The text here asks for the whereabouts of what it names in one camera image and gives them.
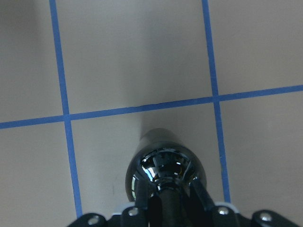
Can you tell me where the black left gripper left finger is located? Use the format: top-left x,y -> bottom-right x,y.
115,180 -> 152,227

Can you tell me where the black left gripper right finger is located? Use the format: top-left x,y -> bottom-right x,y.
189,178 -> 239,227

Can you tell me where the dark wine bottle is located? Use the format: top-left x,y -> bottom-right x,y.
125,128 -> 207,227

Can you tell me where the brown paper table cover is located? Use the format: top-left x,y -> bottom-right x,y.
0,0 -> 303,227

